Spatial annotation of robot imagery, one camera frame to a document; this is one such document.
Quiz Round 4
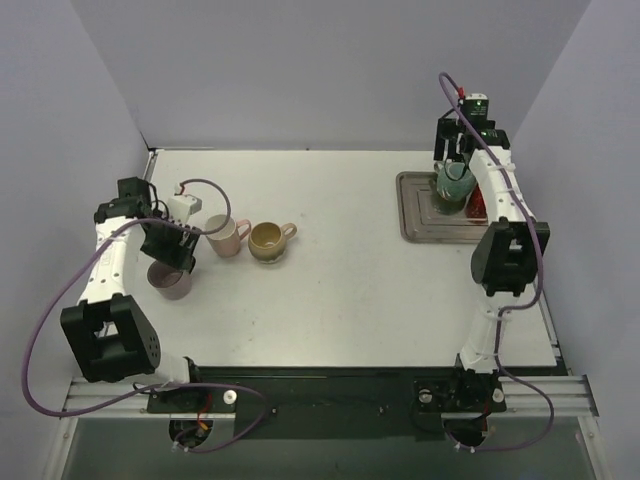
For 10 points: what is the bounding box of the teal mug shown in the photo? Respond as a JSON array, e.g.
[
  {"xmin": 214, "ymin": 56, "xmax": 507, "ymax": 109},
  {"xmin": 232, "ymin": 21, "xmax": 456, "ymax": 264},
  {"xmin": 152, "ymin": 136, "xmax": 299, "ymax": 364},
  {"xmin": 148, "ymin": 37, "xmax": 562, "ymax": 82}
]
[{"xmin": 435, "ymin": 161, "xmax": 476, "ymax": 202}]

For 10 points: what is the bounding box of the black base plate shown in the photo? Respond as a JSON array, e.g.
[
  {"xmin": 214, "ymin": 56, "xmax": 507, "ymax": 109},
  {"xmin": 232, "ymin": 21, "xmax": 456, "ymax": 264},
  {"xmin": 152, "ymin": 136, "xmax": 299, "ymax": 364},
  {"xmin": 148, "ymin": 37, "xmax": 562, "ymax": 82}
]
[{"xmin": 147, "ymin": 367, "xmax": 506, "ymax": 441}]

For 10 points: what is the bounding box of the metal tray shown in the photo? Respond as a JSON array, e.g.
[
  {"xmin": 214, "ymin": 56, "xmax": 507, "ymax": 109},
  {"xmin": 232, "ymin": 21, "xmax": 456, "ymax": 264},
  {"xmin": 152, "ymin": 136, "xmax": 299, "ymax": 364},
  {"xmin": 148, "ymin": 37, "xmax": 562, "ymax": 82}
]
[{"xmin": 396, "ymin": 171, "xmax": 487, "ymax": 244}]

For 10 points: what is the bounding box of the pink mug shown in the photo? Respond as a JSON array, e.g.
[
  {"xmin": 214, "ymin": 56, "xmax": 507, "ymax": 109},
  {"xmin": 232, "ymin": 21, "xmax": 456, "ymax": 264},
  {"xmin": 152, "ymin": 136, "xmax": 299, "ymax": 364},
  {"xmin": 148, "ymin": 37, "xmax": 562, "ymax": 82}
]
[{"xmin": 205, "ymin": 214, "xmax": 252, "ymax": 258}]

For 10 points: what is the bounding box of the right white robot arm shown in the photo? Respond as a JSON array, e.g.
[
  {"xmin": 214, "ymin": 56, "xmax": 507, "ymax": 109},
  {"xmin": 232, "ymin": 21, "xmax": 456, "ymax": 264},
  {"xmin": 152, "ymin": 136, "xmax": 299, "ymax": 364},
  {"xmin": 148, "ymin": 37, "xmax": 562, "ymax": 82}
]
[{"xmin": 434, "ymin": 88, "xmax": 550, "ymax": 373}]

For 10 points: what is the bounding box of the lilac mug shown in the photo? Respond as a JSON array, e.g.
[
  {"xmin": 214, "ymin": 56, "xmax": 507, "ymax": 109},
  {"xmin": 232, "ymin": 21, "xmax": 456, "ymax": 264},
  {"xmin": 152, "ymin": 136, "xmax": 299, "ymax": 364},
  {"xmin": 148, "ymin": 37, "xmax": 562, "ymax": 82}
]
[{"xmin": 146, "ymin": 261, "xmax": 192, "ymax": 301}]

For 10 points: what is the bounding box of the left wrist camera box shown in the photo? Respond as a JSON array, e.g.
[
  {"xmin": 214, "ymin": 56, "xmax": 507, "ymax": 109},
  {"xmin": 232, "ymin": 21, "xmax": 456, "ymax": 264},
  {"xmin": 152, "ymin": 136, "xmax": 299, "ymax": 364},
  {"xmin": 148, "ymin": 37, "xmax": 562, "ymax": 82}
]
[{"xmin": 166, "ymin": 194, "xmax": 202, "ymax": 225}]

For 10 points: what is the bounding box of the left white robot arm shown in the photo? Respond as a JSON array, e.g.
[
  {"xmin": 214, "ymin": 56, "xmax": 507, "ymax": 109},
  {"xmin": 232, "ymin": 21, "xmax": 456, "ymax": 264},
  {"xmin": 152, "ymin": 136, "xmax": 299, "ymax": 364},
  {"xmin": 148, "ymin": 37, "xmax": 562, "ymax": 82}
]
[{"xmin": 60, "ymin": 177, "xmax": 206, "ymax": 412}]

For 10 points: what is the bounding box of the beige round mug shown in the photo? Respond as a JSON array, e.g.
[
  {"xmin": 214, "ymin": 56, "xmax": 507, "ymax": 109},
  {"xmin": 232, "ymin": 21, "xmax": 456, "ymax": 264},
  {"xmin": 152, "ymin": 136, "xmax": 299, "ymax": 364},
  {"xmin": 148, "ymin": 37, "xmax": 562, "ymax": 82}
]
[{"xmin": 248, "ymin": 222, "xmax": 298, "ymax": 264}]

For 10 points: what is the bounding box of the red mug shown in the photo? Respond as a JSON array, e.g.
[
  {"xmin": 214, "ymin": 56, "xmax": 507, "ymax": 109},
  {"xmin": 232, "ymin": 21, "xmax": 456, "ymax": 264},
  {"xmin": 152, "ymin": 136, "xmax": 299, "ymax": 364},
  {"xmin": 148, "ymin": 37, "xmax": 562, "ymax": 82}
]
[{"xmin": 465, "ymin": 185, "xmax": 487, "ymax": 222}]

